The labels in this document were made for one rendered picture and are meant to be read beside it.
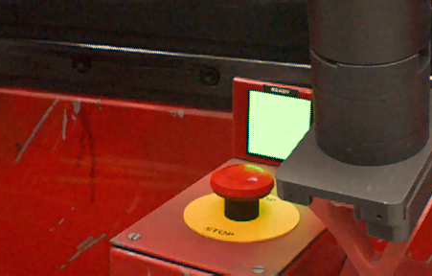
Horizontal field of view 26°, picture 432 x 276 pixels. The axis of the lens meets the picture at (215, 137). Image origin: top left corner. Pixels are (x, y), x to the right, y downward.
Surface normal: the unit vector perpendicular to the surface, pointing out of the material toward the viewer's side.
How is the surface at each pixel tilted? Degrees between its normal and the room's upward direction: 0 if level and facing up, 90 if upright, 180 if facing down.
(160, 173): 90
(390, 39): 102
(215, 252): 0
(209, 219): 0
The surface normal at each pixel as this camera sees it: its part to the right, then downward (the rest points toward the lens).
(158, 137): -0.30, 0.33
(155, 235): 0.01, -0.94
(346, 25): -0.43, 0.54
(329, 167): -0.11, -0.83
